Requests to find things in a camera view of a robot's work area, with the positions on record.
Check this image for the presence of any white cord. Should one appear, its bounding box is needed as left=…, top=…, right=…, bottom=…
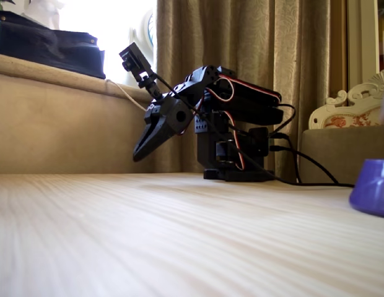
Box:
left=105, top=79, right=148, bottom=113

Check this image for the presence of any white door frame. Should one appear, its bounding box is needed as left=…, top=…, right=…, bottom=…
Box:
left=346, top=0, right=382, bottom=90

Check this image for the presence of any black webcam on gripper mount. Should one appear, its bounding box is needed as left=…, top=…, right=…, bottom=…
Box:
left=118, top=42, right=164, bottom=100

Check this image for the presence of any purple plastic bowl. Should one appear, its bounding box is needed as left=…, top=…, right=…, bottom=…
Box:
left=349, top=158, right=384, bottom=219

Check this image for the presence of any black usb cable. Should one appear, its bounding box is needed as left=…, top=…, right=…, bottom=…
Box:
left=269, top=132, right=302, bottom=184

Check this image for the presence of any black power cable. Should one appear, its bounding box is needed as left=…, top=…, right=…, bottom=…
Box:
left=269, top=145, right=340, bottom=184

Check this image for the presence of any olive upholstered cushion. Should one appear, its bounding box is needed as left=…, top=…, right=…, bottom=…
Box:
left=299, top=124, right=384, bottom=186

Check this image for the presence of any beige upholstered sofa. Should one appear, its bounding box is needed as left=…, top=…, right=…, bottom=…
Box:
left=0, top=52, right=156, bottom=175

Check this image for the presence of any black fabric bag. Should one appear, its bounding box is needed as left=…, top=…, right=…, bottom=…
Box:
left=0, top=11, right=107, bottom=80

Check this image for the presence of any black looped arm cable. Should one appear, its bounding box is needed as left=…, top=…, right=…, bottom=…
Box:
left=271, top=103, right=297, bottom=135

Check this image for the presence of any beige patterned curtain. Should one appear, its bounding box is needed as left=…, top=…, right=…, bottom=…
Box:
left=156, top=0, right=349, bottom=183

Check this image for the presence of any white ornate window ornament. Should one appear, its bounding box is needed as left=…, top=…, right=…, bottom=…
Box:
left=129, top=9, right=157, bottom=48

